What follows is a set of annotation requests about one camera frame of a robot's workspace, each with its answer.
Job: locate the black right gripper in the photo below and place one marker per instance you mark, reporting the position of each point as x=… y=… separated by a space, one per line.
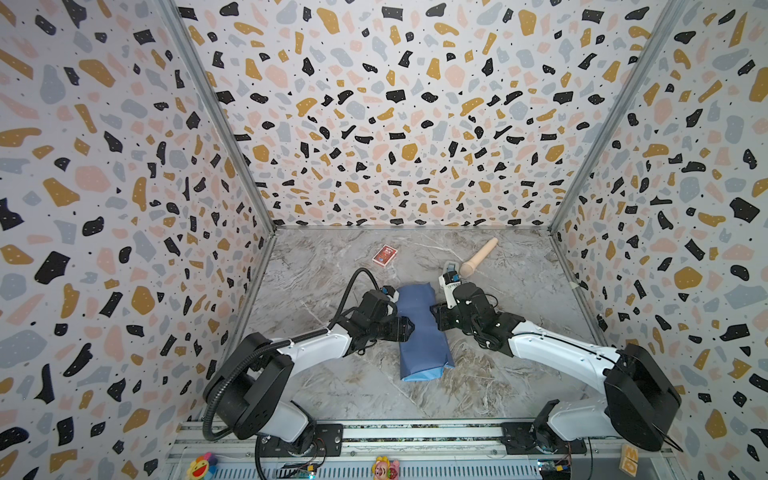
x=448 y=315

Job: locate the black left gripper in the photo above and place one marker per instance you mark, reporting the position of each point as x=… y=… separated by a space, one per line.
x=397 y=330

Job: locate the blue wrapping paper sheet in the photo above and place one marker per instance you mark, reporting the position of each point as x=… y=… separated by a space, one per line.
x=426 y=354

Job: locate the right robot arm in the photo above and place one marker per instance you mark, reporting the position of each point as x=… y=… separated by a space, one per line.
x=635 y=400

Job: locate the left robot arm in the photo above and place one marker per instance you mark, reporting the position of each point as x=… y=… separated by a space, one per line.
x=244 y=398

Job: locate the red playing card box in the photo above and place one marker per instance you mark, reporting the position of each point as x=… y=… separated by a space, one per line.
x=384 y=256

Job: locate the grey tape dispenser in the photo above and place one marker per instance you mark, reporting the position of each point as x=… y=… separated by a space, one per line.
x=451 y=266

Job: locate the beige microphone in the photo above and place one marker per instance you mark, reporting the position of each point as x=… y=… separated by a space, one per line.
x=469 y=267

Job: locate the pink yellow figure toy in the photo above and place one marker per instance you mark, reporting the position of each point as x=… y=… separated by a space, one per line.
x=386 y=469

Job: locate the wooden letter block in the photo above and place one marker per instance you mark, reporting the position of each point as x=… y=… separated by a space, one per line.
x=629 y=460

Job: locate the colourful smiley toy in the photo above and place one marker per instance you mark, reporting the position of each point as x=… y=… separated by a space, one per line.
x=203 y=467

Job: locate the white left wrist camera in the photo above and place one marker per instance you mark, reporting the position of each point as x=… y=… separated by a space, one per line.
x=390 y=292

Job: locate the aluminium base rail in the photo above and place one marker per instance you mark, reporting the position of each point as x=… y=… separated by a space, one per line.
x=418 y=449

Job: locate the aluminium right corner post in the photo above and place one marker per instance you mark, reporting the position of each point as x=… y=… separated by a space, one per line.
x=667 y=20

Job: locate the aluminium corner post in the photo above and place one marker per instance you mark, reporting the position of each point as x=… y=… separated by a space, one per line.
x=187 y=52
x=667 y=20

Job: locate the aluminium left corner post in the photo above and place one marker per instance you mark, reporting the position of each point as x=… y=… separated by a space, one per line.
x=187 y=52

